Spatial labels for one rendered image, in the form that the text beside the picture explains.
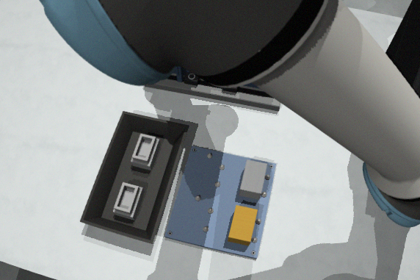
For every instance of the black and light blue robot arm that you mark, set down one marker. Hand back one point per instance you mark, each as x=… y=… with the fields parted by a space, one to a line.
x=335 y=75

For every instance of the yellow rectangular block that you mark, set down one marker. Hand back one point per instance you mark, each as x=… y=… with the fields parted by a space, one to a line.
x=242 y=225

